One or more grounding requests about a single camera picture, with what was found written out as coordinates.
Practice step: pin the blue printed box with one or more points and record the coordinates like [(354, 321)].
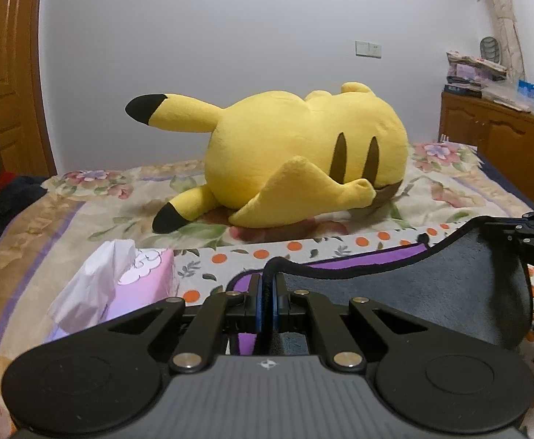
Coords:
[(532, 93)]

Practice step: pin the wooden door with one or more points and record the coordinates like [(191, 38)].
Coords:
[(6, 77)]

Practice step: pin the pink tissue box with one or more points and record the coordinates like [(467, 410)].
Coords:
[(148, 279)]

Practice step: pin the grey ribbed ornament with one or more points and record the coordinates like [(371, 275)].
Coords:
[(489, 48)]

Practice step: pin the orange dotted bed cloth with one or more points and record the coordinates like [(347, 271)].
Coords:
[(340, 244)]

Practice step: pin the white tissue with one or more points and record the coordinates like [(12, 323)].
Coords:
[(95, 283)]

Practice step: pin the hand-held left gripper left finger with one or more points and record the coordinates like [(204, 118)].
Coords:
[(260, 307)]

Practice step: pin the wooden cabinet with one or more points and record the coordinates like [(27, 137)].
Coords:
[(500, 132)]

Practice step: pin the white wall switch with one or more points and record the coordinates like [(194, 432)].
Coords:
[(368, 49)]

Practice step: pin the stack of magazines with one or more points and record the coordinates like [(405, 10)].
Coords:
[(474, 71)]

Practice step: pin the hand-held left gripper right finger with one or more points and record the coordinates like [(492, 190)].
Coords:
[(274, 312)]

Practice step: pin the dark blue cloth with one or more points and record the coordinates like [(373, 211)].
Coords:
[(2, 215)]

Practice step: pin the yellow plush toy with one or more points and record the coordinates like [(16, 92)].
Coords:
[(294, 155)]

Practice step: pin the grey and purple towel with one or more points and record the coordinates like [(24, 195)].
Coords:
[(385, 283)]

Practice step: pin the cream curtain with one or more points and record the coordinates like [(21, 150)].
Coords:
[(506, 23)]

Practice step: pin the floral blanket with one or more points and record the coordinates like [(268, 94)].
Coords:
[(66, 224)]

